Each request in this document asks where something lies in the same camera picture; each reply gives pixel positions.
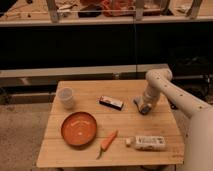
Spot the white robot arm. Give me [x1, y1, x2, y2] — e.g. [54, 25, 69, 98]
[134, 68, 213, 171]

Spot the black white rectangular box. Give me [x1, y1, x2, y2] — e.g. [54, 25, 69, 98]
[99, 96, 124, 110]

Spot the white plastic bottle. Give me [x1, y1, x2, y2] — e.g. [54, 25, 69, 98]
[125, 136, 166, 151]

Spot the orange carrot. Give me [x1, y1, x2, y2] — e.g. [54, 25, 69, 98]
[97, 131, 118, 159]

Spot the wooden folding table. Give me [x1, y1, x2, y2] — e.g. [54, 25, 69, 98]
[37, 80, 184, 168]

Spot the orange round plate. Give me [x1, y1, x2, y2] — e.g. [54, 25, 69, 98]
[61, 112, 97, 147]

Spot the translucent plastic cup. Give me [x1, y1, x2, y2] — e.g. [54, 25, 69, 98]
[56, 87, 74, 109]

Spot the red cloth on shelf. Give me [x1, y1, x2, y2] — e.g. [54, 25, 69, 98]
[101, 0, 135, 17]

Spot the black object on shelf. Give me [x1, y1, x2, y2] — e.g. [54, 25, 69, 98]
[78, 5, 102, 18]

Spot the vertical black cable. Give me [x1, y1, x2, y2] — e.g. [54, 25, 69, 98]
[132, 16, 139, 80]

